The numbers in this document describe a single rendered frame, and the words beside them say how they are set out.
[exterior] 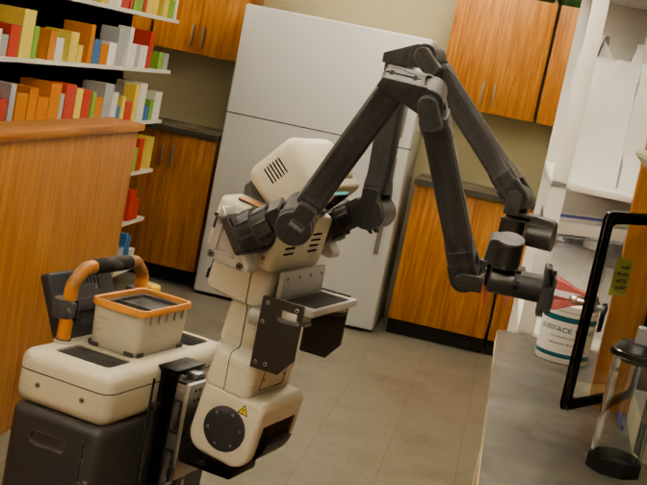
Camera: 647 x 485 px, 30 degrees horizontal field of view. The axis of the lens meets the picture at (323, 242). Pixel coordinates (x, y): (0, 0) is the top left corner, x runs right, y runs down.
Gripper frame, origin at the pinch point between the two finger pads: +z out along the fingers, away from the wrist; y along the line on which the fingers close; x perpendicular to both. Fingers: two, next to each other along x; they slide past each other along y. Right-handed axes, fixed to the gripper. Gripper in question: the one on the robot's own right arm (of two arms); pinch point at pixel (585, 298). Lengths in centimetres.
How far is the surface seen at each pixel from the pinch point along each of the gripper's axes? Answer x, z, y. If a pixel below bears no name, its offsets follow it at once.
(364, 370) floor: 382, -71, -118
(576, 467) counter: -28.7, 2.5, -26.1
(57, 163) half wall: 172, -178, -18
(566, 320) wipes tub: 57, 2, -15
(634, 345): -28.5, 7.4, -2.3
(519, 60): 506, -26, 61
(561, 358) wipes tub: 57, 3, -24
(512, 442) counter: -22.4, -9.1, -26.0
